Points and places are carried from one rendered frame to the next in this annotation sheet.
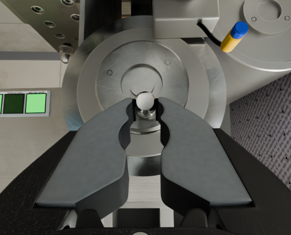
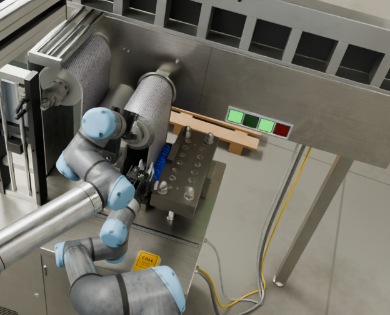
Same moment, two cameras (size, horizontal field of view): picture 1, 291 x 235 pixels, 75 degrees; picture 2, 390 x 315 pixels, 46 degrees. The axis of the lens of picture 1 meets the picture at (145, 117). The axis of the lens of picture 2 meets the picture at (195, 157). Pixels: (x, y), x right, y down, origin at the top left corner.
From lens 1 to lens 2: 1.36 m
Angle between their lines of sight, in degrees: 35
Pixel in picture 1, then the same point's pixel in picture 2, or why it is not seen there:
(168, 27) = (122, 144)
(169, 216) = (157, 20)
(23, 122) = (247, 107)
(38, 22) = (205, 159)
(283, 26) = not seen: hidden behind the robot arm
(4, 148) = (264, 95)
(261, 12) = not seen: hidden behind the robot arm
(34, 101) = (235, 117)
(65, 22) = (190, 155)
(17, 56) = not seen: outside the picture
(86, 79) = (145, 139)
